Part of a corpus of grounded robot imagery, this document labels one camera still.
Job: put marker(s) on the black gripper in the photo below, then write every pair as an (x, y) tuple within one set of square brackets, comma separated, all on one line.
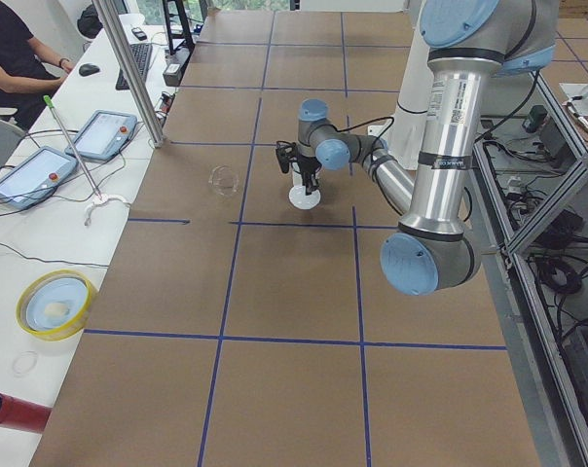
[(307, 168)]

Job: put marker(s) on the white enamel mug lid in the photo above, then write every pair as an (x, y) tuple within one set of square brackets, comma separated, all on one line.
[(299, 198)]

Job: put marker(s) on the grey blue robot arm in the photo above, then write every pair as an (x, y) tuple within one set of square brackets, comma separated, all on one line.
[(470, 42)]

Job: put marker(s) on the clear plastic funnel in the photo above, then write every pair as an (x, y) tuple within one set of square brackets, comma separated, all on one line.
[(224, 181)]

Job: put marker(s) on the upper teach pendant tablet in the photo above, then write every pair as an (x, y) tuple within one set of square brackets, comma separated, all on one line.
[(104, 135)]

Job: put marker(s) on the teach pendant tablet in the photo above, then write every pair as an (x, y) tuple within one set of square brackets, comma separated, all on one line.
[(36, 178), (104, 135)]

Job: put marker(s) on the black computer mouse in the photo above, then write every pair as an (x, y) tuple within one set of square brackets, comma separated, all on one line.
[(88, 69)]

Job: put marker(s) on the lower teach pendant tablet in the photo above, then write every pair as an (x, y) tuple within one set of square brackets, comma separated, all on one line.
[(36, 178)]

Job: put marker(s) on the white long desk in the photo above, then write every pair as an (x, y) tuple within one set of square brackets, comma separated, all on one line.
[(52, 235)]

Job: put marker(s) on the metal reacher grabber stick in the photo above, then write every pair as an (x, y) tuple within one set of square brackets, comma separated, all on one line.
[(100, 199)]

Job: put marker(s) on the yellow rimmed bowl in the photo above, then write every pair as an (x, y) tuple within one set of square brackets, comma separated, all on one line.
[(56, 305)]

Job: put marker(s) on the person in black shirt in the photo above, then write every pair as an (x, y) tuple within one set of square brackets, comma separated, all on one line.
[(24, 80)]

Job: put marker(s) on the red cylinder tube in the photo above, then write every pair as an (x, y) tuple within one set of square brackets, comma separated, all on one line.
[(22, 415)]

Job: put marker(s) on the aluminium frame post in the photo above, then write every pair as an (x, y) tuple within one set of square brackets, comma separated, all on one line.
[(109, 17)]

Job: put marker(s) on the aluminium frame rail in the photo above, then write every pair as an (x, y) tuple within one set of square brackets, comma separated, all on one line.
[(531, 168)]

